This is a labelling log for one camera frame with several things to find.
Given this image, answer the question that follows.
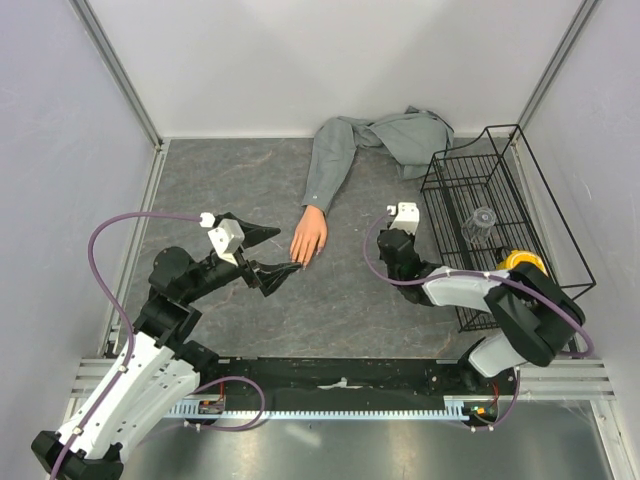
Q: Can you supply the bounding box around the mannequin hand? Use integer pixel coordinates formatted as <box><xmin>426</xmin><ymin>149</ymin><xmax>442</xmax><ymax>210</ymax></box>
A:
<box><xmin>290</xmin><ymin>205</ymin><xmax>328</xmax><ymax>268</ymax></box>

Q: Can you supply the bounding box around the clear plastic jar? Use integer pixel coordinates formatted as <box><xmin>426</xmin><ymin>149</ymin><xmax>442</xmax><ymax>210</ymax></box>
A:
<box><xmin>461</xmin><ymin>206</ymin><xmax>497</xmax><ymax>245</ymax></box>

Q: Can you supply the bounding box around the grey shirt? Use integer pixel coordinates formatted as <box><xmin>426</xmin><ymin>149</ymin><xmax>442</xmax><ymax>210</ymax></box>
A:
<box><xmin>301</xmin><ymin>106</ymin><xmax>454</xmax><ymax>213</ymax></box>

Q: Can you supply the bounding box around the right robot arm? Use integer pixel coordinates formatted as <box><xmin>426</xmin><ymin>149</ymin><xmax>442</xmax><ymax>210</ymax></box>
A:
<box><xmin>376</xmin><ymin>228</ymin><xmax>585</xmax><ymax>394</ymax></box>

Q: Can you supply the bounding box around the grey slotted cable duct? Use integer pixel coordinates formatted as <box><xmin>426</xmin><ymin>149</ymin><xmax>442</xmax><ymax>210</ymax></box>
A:
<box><xmin>163</xmin><ymin>398</ymin><xmax>469</xmax><ymax>421</ymax></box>

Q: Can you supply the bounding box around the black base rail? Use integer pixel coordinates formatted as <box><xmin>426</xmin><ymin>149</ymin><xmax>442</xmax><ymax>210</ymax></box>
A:
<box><xmin>200</xmin><ymin>357</ymin><xmax>516</xmax><ymax>411</ymax></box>

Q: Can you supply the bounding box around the black wire rack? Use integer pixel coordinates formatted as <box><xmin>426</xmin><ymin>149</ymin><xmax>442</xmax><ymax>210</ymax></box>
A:
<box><xmin>420</xmin><ymin>124</ymin><xmax>596</xmax><ymax>301</ymax></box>

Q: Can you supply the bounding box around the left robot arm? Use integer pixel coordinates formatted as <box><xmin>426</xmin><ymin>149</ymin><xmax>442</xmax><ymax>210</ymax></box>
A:
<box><xmin>31</xmin><ymin>212</ymin><xmax>300</xmax><ymax>479</ymax></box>

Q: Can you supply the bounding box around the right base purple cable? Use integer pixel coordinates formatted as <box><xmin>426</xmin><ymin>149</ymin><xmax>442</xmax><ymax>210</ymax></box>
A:
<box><xmin>464</xmin><ymin>367</ymin><xmax>521</xmax><ymax>433</ymax></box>

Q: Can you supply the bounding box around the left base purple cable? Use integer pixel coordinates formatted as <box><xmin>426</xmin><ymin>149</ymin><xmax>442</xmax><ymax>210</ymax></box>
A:
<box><xmin>144</xmin><ymin>375</ymin><xmax>266</xmax><ymax>441</ymax></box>

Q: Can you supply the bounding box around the yellow lidded container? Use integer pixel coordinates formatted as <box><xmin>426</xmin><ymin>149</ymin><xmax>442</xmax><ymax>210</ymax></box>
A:
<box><xmin>496</xmin><ymin>249</ymin><xmax>548</xmax><ymax>275</ymax></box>

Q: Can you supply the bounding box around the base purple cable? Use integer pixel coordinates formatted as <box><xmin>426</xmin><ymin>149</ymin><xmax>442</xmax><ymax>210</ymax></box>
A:
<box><xmin>144</xmin><ymin>375</ymin><xmax>266</xmax><ymax>441</ymax></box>
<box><xmin>464</xmin><ymin>367</ymin><xmax>521</xmax><ymax>433</ymax></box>

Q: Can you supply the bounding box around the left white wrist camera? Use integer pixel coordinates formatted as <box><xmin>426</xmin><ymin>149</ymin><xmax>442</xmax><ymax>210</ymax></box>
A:
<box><xmin>199</xmin><ymin>212</ymin><xmax>245</xmax><ymax>266</ymax></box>

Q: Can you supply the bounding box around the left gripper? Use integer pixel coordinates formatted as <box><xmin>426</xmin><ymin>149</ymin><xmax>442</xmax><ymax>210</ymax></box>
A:
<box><xmin>183</xmin><ymin>212</ymin><xmax>301</xmax><ymax>302</ymax></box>

